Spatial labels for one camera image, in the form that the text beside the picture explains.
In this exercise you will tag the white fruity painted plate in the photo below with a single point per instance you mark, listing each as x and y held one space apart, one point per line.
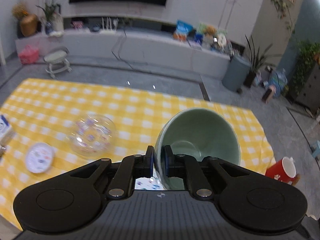
152 184

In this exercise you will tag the small white saucer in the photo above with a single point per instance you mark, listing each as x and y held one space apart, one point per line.
39 158

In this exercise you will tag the blue vase green plant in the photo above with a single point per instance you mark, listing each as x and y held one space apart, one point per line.
50 8

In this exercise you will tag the pink storage basket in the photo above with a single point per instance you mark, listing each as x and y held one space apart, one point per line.
29 55

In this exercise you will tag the potted snake plant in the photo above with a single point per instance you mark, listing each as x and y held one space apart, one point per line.
257 59

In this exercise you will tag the grey trash bin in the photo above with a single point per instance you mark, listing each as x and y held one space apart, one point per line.
236 73

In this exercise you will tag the blue water jug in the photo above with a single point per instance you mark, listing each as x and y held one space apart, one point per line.
278 80

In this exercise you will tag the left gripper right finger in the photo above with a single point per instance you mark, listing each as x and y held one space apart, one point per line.
247 200

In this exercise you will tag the clear glass patterned plate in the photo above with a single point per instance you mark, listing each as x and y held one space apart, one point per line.
92 135

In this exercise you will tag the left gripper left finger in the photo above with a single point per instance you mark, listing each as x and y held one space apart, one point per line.
72 200

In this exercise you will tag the white blue small box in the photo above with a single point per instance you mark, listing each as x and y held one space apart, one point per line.
6 131

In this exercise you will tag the red mug wooden handle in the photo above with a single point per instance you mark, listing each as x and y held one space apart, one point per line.
284 170

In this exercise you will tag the yellow checkered tablecloth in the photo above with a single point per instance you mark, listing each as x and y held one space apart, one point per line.
43 111

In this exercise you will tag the green ceramic bowl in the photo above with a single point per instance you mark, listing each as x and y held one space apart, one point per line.
198 132

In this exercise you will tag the small beige heater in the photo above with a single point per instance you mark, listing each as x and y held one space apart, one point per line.
269 94

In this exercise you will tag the white wifi router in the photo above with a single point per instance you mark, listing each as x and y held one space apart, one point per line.
109 25

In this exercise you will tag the teddy bear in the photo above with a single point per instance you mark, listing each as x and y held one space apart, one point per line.
209 34

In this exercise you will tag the blue snack bag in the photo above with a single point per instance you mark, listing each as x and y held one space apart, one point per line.
182 31

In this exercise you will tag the small round rolling stool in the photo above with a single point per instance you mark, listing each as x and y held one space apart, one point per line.
57 56

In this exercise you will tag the golden vase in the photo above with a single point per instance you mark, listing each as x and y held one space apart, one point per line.
28 25

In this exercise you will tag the grey drawer cabinet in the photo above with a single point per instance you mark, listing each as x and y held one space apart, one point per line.
308 94

